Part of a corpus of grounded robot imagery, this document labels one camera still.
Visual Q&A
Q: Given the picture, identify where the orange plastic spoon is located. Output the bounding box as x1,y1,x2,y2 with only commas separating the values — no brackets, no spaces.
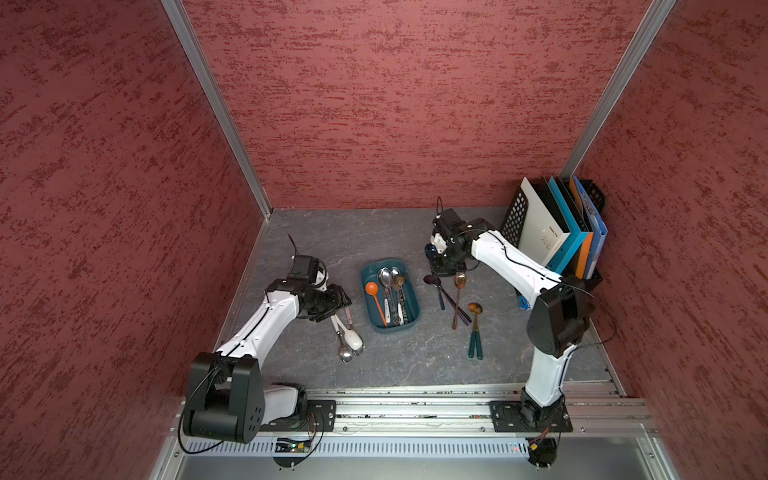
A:
365,282,388,328

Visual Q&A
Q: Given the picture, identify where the patterned handle steel spoon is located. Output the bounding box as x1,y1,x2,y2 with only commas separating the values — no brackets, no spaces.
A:
399,286,412,324

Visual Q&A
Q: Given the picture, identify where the white handle steel spoon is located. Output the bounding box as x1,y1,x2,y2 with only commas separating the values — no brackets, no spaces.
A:
378,267,393,327

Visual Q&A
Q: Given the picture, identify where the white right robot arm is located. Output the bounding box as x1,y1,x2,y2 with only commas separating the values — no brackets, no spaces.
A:
430,209,590,429

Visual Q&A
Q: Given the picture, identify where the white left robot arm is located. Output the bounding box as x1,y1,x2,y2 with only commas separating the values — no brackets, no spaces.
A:
180,279,351,444

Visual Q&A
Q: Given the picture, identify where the purple iridescent spoon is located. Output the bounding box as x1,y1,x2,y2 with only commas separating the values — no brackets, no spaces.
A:
423,274,472,325

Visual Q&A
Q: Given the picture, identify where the teal plastic storage box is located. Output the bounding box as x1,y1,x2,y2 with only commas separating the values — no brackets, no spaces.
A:
360,259,420,334

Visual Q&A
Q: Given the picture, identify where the black mesh file rack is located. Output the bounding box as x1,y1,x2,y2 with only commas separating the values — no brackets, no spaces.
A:
500,177,608,291

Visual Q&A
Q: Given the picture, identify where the white folder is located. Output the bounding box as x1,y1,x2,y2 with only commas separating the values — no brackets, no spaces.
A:
518,178,560,266

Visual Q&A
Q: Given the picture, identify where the teal folder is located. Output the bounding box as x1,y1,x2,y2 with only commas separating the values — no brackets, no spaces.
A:
545,177,591,278

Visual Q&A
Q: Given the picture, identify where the black folder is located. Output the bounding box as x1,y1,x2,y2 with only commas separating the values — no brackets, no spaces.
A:
532,178,572,233

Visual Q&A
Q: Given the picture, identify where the orange folder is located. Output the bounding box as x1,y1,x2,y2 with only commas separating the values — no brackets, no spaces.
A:
569,176,594,279

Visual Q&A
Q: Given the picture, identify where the blue folder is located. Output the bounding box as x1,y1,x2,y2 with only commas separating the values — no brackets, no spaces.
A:
569,176,608,280

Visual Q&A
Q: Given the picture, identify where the pink handled spoon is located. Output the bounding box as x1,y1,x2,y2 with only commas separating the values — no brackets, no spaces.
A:
344,307,364,355

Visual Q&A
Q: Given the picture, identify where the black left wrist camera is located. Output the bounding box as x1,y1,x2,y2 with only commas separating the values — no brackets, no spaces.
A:
287,254,328,290

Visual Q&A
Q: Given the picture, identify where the white handled steel spoon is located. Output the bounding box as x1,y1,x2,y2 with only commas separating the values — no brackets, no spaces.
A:
333,322,353,363

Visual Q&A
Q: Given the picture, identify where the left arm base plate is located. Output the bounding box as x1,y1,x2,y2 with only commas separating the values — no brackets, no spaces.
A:
261,399,337,434

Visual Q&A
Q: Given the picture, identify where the aluminium rail frame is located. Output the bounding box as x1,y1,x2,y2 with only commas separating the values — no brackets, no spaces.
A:
151,380,678,479

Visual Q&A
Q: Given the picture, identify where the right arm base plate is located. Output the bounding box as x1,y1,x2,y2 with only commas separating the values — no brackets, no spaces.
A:
489,400,574,434

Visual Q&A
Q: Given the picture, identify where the aluminium corner post right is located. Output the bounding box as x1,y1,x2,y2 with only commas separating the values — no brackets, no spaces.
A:
558,0,676,178

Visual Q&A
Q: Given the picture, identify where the aluminium corner post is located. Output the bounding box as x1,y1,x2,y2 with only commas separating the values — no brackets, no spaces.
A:
558,0,676,178
161,0,273,220

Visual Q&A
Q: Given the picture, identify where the aluminium corner post left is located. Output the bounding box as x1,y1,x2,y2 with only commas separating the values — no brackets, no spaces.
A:
161,0,273,220

